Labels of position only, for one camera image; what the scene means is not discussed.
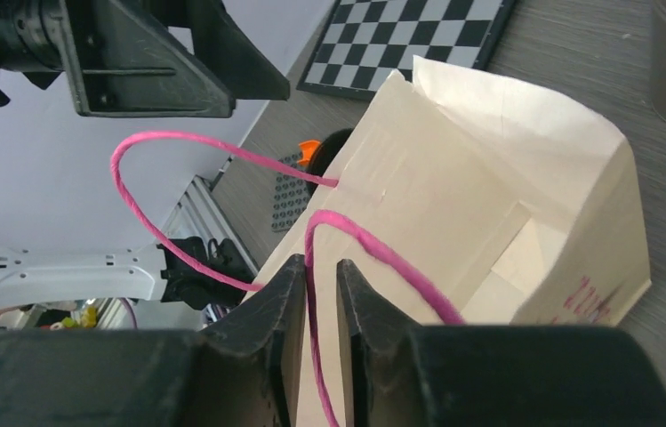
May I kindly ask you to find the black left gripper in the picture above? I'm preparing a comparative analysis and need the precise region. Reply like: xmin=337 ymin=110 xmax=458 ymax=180
xmin=0 ymin=1 xmax=236 ymax=118

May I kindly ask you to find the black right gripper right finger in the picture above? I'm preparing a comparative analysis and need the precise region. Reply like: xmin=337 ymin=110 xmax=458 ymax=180
xmin=336 ymin=260 xmax=666 ymax=426

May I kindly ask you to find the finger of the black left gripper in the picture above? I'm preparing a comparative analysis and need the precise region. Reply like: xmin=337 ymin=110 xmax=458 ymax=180
xmin=186 ymin=0 xmax=290 ymax=101

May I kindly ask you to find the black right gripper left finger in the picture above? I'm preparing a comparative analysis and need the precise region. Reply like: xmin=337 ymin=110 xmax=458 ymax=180
xmin=0 ymin=254 xmax=306 ymax=426

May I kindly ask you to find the pink cakes paper bag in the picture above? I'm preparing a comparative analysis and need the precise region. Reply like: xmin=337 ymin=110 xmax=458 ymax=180
xmin=109 ymin=55 xmax=653 ymax=427

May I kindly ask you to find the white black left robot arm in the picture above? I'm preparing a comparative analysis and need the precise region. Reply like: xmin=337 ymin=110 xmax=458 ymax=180
xmin=0 ymin=1 xmax=290 ymax=310

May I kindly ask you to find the orange curved pipe piece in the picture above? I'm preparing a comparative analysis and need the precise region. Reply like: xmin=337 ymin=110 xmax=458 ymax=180
xmin=297 ymin=140 xmax=322 ymax=167

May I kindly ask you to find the black white chessboard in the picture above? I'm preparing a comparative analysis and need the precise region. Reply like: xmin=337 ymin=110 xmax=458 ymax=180
xmin=297 ymin=0 xmax=517 ymax=101

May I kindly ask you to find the black cup stack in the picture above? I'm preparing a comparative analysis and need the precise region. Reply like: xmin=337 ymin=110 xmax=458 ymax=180
xmin=306 ymin=128 xmax=353 ymax=176

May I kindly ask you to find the grey studded baseplate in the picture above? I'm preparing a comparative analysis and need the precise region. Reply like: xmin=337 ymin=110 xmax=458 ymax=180
xmin=270 ymin=173 xmax=309 ymax=233

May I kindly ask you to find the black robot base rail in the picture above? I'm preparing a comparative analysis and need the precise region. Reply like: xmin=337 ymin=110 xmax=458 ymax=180
xmin=89 ymin=177 xmax=258 ymax=329

